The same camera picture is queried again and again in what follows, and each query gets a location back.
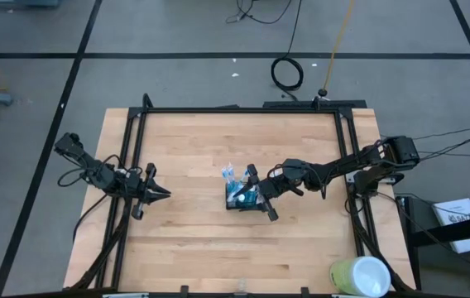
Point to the black side stand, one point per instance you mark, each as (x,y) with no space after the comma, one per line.
(419,215)

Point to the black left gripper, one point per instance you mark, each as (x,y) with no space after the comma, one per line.
(129,184)

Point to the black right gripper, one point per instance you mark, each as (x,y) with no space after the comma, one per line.
(280,186)

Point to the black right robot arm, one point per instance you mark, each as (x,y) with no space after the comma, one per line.
(342,165)

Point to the black flat bar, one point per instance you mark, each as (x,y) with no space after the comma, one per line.
(293,104)

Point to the black floor puck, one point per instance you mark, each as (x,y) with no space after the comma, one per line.
(322,92)

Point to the black aluminium table frame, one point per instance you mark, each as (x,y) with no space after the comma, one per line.
(239,110)

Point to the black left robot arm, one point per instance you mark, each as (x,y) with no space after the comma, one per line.
(90,169)

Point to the blue mouthwash bottle white cap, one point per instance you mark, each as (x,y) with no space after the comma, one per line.
(250,194)

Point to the white booklet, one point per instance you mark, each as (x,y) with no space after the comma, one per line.
(462,225)

